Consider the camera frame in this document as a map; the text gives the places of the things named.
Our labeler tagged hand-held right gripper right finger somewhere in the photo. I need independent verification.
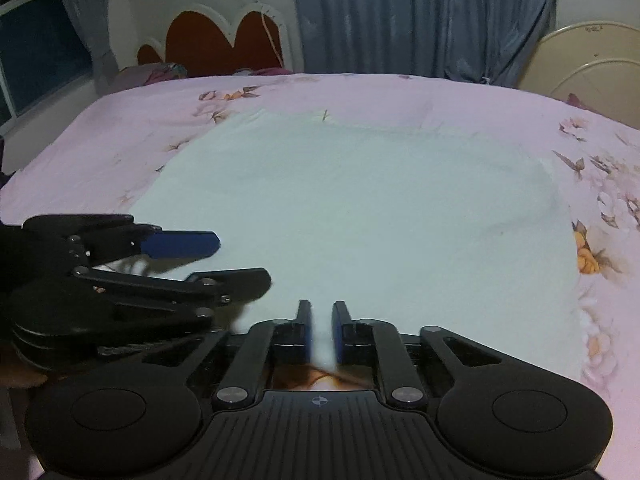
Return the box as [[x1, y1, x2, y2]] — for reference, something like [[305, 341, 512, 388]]
[[332, 300, 504, 410]]

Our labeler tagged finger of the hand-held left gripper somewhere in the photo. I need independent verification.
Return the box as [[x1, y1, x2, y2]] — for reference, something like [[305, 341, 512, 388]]
[[22, 214, 222, 262], [72, 268, 273, 313]]

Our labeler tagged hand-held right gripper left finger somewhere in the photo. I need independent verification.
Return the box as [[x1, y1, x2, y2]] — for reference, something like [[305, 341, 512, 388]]
[[142, 300, 315, 411]]

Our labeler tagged pale green long-sleeve shirt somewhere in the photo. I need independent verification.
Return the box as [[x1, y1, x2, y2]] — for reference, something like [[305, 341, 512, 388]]
[[127, 110, 590, 392]]

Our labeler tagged pink floral bedsheet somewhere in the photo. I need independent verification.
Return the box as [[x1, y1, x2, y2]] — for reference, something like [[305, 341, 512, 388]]
[[0, 72, 640, 461]]

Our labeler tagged grey and pink cloth pile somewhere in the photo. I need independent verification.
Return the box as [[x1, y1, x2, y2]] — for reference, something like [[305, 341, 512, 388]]
[[116, 62, 190, 87]]

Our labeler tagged red heart-shaped headboard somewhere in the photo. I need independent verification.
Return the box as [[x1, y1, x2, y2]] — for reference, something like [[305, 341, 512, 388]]
[[137, 3, 305, 79]]

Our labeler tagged dark window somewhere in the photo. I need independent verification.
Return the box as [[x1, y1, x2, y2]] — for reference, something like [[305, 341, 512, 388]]
[[0, 0, 95, 136]]

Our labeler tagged narrow blue curtain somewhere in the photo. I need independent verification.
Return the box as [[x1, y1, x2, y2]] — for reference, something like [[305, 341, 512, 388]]
[[50, 0, 122, 97]]

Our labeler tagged wide blue curtain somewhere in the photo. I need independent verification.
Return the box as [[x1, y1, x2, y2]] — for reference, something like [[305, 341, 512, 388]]
[[289, 0, 565, 90]]

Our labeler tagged cream arched headboard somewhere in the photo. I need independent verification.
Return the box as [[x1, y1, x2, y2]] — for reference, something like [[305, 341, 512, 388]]
[[517, 21, 640, 126]]

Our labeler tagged white hanging cable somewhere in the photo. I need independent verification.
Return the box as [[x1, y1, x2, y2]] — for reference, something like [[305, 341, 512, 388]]
[[236, 0, 287, 70]]

